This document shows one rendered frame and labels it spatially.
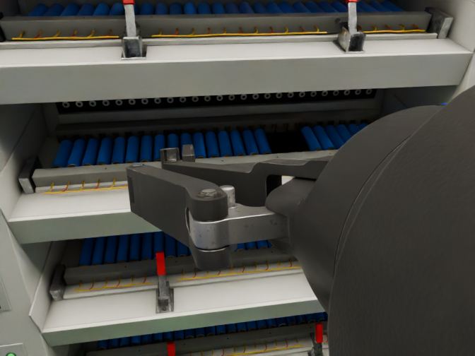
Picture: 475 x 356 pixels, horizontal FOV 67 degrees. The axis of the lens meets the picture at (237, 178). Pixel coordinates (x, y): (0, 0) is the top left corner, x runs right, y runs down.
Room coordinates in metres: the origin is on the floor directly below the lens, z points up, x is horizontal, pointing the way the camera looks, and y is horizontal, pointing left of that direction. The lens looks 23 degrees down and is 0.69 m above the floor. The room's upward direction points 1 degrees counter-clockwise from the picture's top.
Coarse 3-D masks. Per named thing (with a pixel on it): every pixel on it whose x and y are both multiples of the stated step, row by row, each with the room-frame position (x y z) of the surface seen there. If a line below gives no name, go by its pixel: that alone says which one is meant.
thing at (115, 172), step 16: (208, 160) 0.49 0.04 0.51; (224, 160) 0.49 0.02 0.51; (240, 160) 0.49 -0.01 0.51; (256, 160) 0.49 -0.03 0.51; (48, 176) 0.45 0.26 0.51; (64, 176) 0.45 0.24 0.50; (80, 176) 0.45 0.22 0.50; (96, 176) 0.46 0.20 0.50; (112, 176) 0.46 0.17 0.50; (48, 192) 0.44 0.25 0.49; (64, 192) 0.44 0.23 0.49
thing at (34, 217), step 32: (32, 128) 0.53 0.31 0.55; (32, 160) 0.47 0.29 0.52; (0, 192) 0.40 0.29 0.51; (32, 192) 0.44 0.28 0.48; (96, 192) 0.45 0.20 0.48; (128, 192) 0.45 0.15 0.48; (32, 224) 0.40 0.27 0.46; (64, 224) 0.41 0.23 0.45; (96, 224) 0.42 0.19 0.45; (128, 224) 0.42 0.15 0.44
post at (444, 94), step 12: (468, 72) 0.48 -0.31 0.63; (468, 84) 0.48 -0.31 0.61; (384, 96) 0.68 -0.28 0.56; (396, 96) 0.64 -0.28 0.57; (408, 96) 0.60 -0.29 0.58; (420, 96) 0.57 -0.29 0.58; (432, 96) 0.54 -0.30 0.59; (444, 96) 0.52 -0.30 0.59; (456, 96) 0.50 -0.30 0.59; (384, 108) 0.67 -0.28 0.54; (408, 108) 0.60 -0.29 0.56
